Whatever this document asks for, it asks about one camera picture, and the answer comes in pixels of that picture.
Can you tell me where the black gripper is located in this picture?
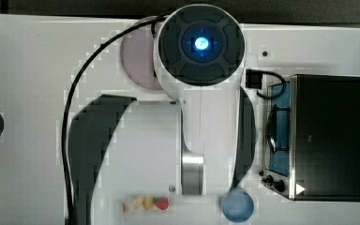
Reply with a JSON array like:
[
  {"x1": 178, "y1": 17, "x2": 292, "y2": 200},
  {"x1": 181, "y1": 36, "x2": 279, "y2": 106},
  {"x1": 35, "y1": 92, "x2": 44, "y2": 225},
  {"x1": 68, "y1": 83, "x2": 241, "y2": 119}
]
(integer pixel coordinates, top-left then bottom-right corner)
[{"x1": 246, "y1": 69, "x2": 263, "y2": 89}]

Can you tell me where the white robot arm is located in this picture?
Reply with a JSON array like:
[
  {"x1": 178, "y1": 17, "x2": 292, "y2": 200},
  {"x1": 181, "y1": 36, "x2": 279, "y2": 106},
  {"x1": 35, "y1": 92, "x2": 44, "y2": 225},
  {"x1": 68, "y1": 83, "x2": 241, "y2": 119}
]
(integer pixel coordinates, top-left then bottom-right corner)
[{"x1": 62, "y1": 4, "x2": 256, "y2": 225}]

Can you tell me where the black toaster oven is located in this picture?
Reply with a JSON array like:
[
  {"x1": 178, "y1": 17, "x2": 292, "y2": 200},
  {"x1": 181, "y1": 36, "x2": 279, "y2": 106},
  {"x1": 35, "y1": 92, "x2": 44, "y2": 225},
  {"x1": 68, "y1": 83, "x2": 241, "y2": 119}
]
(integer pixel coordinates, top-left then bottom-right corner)
[{"x1": 260, "y1": 74, "x2": 360, "y2": 203}]

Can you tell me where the pink round plate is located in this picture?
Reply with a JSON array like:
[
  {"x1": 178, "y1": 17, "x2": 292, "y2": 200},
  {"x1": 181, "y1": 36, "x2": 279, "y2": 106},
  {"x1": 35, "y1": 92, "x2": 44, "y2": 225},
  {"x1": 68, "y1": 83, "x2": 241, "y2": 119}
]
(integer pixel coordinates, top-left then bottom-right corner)
[{"x1": 120, "y1": 24, "x2": 162, "y2": 91}]

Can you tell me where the blue bowl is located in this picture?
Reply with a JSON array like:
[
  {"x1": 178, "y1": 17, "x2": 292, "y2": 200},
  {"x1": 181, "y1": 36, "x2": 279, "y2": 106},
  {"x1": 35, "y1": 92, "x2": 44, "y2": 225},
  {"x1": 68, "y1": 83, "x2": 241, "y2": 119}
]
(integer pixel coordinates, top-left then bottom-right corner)
[{"x1": 220, "y1": 187, "x2": 254, "y2": 223}]

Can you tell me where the toy strawberry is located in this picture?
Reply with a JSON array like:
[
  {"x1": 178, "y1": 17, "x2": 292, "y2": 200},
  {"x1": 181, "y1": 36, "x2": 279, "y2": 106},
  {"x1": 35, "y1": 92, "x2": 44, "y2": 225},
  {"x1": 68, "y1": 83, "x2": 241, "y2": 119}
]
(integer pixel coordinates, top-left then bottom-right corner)
[{"x1": 153, "y1": 197, "x2": 170, "y2": 210}]

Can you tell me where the peeled toy banana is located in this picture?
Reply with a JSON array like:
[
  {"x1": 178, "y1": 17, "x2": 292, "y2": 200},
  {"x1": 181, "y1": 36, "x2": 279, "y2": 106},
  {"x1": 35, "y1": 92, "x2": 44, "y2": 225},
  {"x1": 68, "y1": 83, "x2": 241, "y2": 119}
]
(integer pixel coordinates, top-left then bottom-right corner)
[{"x1": 134, "y1": 196, "x2": 154, "y2": 210}]

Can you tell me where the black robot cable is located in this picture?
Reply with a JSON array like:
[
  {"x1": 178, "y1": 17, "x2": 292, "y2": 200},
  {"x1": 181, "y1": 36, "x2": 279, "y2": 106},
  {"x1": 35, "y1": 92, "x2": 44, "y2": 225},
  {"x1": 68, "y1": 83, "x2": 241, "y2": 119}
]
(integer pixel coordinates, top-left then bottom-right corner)
[{"x1": 61, "y1": 13, "x2": 170, "y2": 225}]

